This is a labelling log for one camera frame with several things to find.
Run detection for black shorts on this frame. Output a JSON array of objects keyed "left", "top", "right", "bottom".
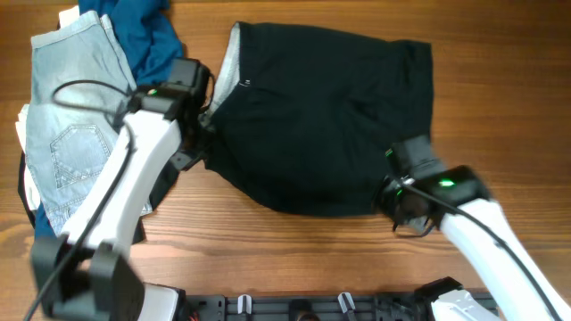
[{"left": 203, "top": 21, "right": 434, "bottom": 217}]

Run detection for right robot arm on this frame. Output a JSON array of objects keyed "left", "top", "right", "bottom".
[{"left": 375, "top": 136, "right": 570, "bottom": 320}]

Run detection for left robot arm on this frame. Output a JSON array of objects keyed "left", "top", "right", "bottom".
[{"left": 25, "top": 58, "right": 215, "bottom": 320}]

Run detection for black garment under pile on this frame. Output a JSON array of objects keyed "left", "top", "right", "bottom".
[{"left": 17, "top": 152, "right": 179, "bottom": 238}]

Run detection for blue t-shirt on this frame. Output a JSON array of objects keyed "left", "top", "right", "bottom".
[{"left": 33, "top": 0, "right": 186, "bottom": 242}]

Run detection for light denim shorts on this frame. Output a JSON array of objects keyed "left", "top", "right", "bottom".
[{"left": 25, "top": 11, "right": 136, "bottom": 235}]

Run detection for white garment in pile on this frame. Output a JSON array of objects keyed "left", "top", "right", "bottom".
[{"left": 15, "top": 5, "right": 79, "bottom": 210}]

